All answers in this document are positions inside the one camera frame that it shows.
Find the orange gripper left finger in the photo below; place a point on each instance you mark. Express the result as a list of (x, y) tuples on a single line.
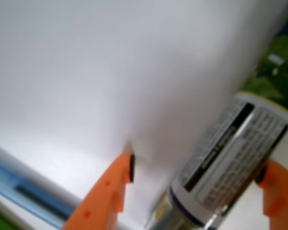
[(100, 208)]

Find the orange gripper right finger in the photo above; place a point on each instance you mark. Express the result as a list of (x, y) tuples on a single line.
[(273, 180)]

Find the light blue pen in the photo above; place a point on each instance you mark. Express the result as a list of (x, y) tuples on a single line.
[(35, 193)]

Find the blue cap marker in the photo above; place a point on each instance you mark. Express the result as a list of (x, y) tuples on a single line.
[(232, 150)]

